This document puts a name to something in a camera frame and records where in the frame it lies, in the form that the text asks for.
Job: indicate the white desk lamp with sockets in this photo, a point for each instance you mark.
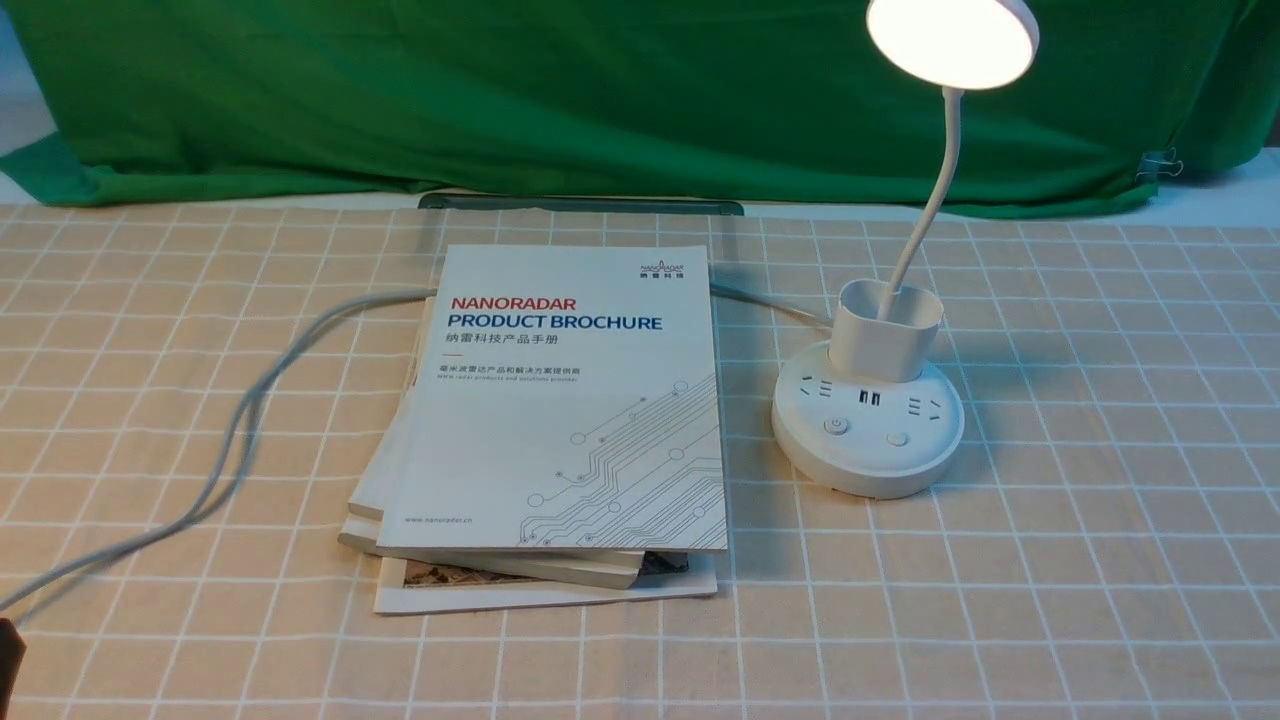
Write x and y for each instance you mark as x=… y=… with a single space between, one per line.
x=865 y=412

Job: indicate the white Nanoradar product brochure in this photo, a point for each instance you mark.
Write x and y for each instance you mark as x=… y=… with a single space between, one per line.
x=567 y=399

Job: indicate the dark flat bar behind books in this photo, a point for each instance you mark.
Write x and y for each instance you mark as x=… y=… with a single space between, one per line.
x=578 y=204

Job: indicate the green backdrop cloth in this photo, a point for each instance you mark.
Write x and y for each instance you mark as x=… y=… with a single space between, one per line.
x=182 y=101

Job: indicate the thick white middle book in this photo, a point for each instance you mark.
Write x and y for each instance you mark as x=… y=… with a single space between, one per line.
x=599 y=568

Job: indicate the bottom white booklet with photo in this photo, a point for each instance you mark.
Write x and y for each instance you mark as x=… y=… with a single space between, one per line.
x=408 y=588

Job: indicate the checkered beige tablecloth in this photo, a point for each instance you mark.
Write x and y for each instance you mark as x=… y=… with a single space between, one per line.
x=1105 y=546

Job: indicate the metal binder clip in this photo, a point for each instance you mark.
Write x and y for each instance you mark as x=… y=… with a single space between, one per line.
x=1160 y=165

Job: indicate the dark brown object at edge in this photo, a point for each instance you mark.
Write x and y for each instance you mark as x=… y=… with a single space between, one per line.
x=12 y=652

